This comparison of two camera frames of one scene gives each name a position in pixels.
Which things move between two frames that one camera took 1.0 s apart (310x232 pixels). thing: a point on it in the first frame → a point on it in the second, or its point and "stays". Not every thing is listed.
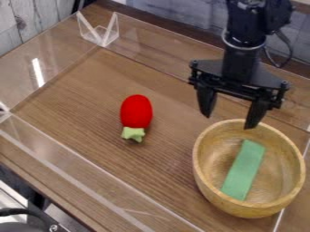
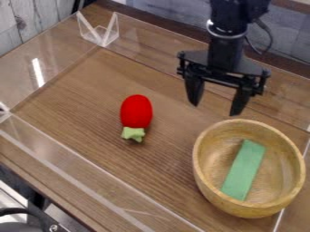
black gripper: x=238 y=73 → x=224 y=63
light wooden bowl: x=280 y=175 stays
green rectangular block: x=244 y=169 stays
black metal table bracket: x=38 y=225 stays
